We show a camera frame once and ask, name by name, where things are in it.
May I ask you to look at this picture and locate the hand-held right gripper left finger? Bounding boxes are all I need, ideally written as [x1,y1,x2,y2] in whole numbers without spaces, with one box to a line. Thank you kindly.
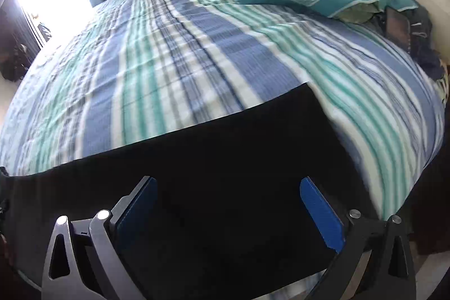
[41,176,158,300]

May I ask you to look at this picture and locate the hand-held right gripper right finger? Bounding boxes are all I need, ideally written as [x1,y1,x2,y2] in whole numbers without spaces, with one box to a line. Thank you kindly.
[300,176,417,300]

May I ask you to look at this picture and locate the black pants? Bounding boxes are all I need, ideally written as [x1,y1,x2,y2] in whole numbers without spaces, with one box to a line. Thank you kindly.
[0,84,391,300]

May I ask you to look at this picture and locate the yellow green floral cloth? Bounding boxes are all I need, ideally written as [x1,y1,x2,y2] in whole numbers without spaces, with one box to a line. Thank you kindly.
[434,64,450,104]

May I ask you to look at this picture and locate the bed with striped sheet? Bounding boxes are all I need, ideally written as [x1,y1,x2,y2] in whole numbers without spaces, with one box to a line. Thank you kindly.
[0,0,445,300]

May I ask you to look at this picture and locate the hanging dark coats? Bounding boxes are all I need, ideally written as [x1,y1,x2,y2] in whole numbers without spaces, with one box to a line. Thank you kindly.
[0,43,30,81]

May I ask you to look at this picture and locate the heap of dark clothes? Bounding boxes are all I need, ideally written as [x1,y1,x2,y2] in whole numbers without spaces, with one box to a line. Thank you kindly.
[366,3,444,79]

